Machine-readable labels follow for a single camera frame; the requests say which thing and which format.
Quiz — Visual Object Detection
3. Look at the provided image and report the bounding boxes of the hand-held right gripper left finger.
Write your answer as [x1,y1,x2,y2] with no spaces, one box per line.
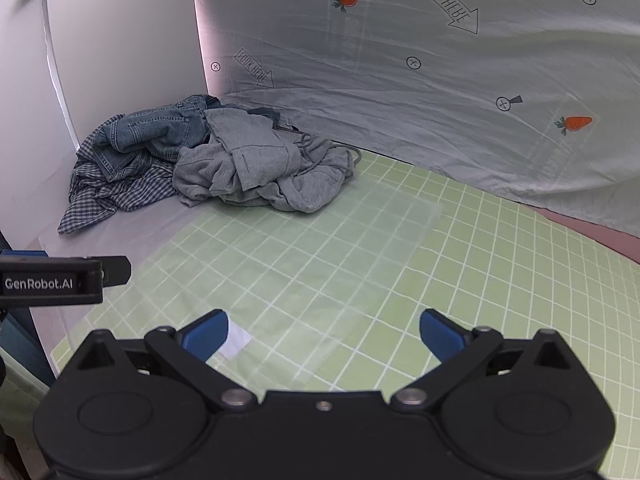
[65,309,255,414]

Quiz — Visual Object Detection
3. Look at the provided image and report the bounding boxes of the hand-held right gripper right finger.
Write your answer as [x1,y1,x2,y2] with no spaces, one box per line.
[392,309,586,413]

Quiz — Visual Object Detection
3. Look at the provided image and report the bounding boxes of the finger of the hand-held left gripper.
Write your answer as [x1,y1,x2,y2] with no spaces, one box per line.
[97,256,132,287]

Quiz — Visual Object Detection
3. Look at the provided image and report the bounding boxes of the square white label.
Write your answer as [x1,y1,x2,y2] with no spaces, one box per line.
[215,324,253,360]

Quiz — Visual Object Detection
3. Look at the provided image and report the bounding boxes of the grey zip hoodie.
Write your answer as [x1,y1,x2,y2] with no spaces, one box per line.
[172,108,361,213]

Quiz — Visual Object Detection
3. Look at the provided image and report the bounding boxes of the blue plaid shirt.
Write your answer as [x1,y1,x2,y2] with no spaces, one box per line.
[57,135,188,235]

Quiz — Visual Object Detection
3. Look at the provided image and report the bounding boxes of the carrot printed white sheet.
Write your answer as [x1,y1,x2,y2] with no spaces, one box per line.
[191,0,640,238]

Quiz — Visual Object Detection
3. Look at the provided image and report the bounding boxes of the blue denim jeans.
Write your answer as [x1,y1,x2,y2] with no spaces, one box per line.
[75,95,301,181]

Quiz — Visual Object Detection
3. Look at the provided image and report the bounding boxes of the green grid mat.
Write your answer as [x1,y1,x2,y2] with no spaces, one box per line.
[52,147,640,480]

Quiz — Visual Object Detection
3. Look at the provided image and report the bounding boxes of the pink cloth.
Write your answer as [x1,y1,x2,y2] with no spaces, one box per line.
[542,207,640,261]

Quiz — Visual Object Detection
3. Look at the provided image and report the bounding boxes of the translucent plastic sheet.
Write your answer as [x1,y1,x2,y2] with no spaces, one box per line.
[75,180,445,392]

